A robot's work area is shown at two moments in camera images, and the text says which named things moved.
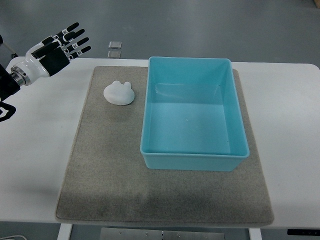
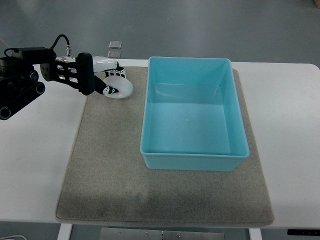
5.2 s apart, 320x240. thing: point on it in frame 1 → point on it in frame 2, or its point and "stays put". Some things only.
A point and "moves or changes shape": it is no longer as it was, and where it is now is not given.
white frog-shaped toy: [119, 94] moves or changes shape
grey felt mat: [107, 179] stays put
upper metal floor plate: [115, 44] stays put
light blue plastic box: [192, 119] stays put
